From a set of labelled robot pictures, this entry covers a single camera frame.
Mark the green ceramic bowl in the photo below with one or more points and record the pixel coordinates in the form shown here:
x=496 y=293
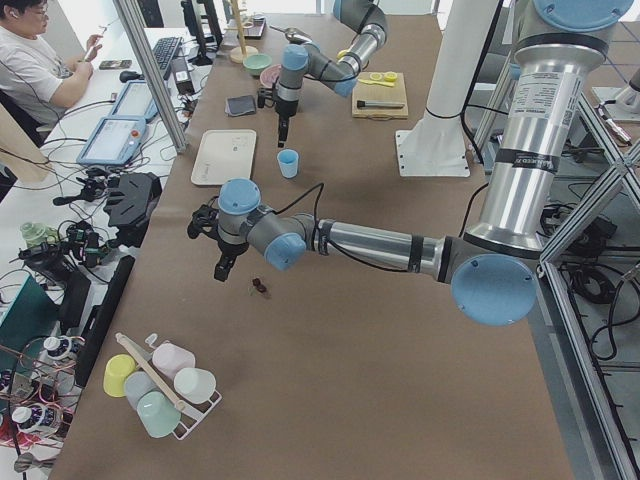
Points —
x=256 y=63

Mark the steel ice scoop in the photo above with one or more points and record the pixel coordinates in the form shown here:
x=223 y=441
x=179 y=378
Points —
x=293 y=35

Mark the grey folded cloth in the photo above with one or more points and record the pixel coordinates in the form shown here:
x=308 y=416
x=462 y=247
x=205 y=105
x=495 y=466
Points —
x=240 y=106

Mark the steel muddler black tip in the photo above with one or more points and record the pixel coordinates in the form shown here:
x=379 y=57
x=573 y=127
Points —
x=370 y=104

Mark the light blue plastic cup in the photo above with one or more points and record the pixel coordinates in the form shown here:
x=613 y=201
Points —
x=288 y=161

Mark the blue teach pendant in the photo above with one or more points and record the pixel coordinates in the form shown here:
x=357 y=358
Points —
x=135 y=99
x=114 y=141

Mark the blue teach pendant near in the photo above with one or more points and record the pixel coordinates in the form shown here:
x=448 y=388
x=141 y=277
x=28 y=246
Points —
x=114 y=141

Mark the blue teach pendant far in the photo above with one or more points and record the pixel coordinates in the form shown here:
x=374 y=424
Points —
x=135 y=99

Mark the cream rabbit tray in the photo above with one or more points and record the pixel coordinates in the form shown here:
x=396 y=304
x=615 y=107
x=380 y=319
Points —
x=224 y=155

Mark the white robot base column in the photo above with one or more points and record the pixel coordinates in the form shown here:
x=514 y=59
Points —
x=435 y=146

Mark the wooden cup stand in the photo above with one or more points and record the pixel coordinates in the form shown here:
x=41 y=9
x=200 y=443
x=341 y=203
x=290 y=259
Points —
x=242 y=51

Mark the white cup rack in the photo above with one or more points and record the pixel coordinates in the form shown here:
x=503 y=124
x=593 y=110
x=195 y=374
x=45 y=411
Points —
x=191 y=414

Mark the yellow plastic cup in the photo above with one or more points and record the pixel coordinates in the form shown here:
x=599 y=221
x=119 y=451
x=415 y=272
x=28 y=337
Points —
x=117 y=370

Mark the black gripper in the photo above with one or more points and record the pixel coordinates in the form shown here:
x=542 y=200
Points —
x=285 y=108
x=228 y=249

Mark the pink bowl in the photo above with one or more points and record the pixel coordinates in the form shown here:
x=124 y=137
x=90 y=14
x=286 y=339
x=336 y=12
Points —
x=269 y=76

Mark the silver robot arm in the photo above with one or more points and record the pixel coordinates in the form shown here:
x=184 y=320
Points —
x=303 y=57
x=415 y=204

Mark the pink plastic cup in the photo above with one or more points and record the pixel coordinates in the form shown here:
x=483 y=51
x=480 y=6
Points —
x=169 y=358

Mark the seated person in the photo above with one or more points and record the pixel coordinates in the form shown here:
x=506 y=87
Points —
x=33 y=75

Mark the mint plastic cup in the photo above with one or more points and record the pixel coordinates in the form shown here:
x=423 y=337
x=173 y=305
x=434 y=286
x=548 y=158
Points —
x=158 y=414

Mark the white plastic cup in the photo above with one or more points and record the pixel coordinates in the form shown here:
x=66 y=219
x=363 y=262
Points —
x=194 y=384

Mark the yellow plastic knife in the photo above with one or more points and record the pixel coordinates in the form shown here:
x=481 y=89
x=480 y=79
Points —
x=377 y=82

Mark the wooden cutting board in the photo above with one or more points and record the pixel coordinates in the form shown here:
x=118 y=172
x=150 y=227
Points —
x=379 y=93

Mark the lemon half lower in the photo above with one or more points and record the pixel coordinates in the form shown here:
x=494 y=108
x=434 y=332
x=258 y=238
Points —
x=390 y=76

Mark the black keyboard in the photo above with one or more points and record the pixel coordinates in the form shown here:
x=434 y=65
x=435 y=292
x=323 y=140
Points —
x=165 y=50

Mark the grey plastic cup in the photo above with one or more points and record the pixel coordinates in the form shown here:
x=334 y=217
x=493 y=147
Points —
x=136 y=386

